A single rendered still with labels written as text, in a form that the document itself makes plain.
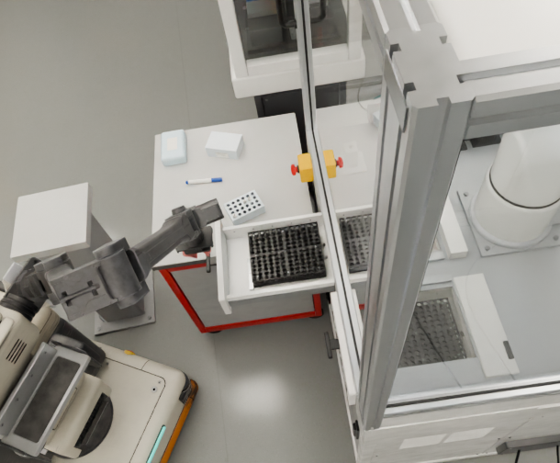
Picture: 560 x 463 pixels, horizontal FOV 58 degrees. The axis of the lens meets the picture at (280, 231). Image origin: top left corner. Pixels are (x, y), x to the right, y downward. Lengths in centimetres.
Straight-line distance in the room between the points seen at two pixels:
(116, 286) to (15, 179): 263
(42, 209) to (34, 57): 232
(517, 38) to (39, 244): 180
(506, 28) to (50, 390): 126
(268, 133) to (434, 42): 167
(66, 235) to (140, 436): 80
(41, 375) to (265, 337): 122
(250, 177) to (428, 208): 150
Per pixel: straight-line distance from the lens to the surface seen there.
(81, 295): 90
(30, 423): 141
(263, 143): 199
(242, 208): 179
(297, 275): 149
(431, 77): 36
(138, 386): 217
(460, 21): 45
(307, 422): 227
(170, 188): 195
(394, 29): 39
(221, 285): 148
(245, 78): 206
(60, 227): 203
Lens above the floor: 222
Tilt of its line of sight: 57 degrees down
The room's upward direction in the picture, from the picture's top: 12 degrees counter-clockwise
